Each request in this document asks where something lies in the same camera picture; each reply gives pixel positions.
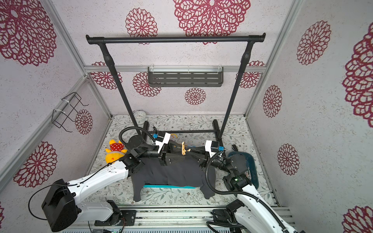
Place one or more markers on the white alarm clock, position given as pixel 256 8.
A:
pixel 140 116

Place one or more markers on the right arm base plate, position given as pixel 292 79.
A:
pixel 224 216

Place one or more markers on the black wire wall basket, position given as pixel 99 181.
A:
pixel 60 116

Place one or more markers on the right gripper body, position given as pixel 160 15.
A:
pixel 208 156

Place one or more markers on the yellow plush toy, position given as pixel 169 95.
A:
pixel 115 151

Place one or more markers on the black clothes rack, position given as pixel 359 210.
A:
pixel 103 41

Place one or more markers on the black wall shelf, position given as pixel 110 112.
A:
pixel 185 78

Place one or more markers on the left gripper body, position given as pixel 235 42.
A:
pixel 161 156

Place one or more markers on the beige clothespin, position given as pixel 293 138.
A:
pixel 184 150

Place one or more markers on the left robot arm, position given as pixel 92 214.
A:
pixel 65 203

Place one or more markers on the dark teal clothespin bin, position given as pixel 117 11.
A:
pixel 250 170

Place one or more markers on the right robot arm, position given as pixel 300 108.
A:
pixel 249 210

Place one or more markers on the teal laundry basket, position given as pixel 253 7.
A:
pixel 168 186

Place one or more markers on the dark grey t-shirt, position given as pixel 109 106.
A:
pixel 186 172

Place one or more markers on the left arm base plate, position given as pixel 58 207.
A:
pixel 124 218

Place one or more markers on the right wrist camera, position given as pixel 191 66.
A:
pixel 213 147

